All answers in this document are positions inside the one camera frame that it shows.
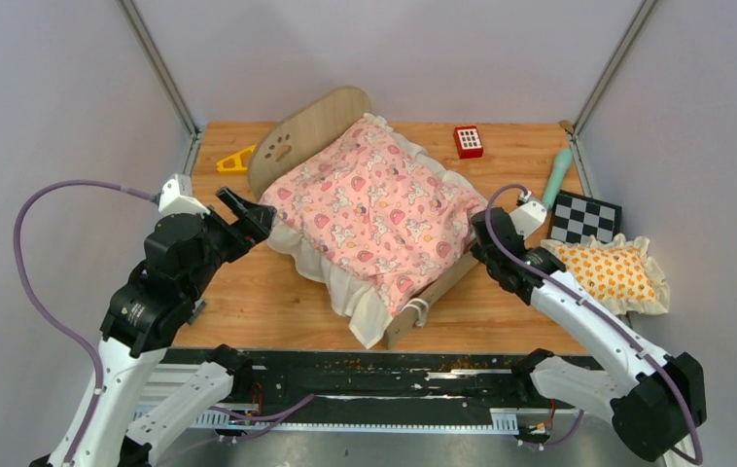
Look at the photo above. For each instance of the wooden striped pet bed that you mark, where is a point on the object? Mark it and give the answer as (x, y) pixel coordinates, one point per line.
(305, 133)

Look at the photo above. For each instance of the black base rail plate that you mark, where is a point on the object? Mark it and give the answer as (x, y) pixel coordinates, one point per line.
(384, 388)

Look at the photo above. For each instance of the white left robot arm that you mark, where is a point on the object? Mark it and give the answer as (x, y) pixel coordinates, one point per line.
(138, 328)

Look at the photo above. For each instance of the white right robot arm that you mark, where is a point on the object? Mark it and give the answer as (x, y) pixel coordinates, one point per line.
(654, 401)

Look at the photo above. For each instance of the red white grid block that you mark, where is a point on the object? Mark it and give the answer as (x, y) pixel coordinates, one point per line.
(468, 142)

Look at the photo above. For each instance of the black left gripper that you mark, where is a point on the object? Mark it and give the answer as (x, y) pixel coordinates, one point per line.
(257, 223)

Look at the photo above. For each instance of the yellow triangle toy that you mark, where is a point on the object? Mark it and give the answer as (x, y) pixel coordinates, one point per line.
(236, 163)

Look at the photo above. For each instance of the pink unicorn drawstring bag blanket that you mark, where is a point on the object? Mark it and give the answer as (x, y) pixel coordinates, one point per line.
(375, 219)

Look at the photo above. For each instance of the orange duck print pillow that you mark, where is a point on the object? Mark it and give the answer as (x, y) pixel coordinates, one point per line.
(620, 274)

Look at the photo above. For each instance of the mint green massager wand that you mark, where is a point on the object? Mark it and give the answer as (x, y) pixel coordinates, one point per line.
(560, 166)

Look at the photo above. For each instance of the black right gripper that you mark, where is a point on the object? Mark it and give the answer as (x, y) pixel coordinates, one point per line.
(475, 253)

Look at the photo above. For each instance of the black and silver chessboard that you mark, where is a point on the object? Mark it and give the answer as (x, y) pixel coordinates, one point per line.
(576, 219)

